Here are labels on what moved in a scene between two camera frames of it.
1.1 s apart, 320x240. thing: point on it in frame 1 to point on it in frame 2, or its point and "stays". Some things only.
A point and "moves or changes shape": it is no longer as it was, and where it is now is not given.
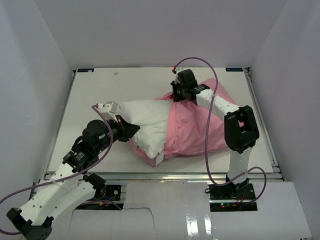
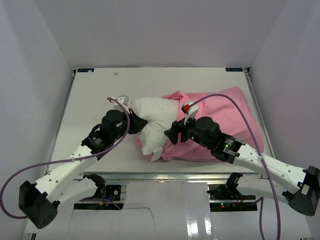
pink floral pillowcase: x=190 y=127 moves or changes shape
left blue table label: x=81 y=70 stays
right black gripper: x=176 y=97 to x=177 y=127
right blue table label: x=234 y=69 stays
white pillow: x=152 y=116 moves or changes shape
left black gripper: x=127 y=130 to x=137 y=122
